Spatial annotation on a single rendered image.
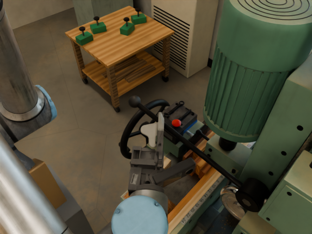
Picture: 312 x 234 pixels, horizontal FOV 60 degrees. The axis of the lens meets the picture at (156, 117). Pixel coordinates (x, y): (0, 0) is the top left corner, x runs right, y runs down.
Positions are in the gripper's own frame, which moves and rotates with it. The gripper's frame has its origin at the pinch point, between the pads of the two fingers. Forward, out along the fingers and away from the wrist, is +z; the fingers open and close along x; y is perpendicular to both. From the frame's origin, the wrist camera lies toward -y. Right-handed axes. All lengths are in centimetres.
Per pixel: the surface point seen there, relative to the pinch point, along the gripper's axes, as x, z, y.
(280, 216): -12.8, -27.8, -22.2
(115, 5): 80, 213, 52
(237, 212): 7.4, -20.0, -20.9
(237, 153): 4.8, -3.7, -22.4
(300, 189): -22.4, -27.0, -21.9
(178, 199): 18.4, -12.8, -6.4
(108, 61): 60, 102, 39
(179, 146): 12.9, 3.2, -6.4
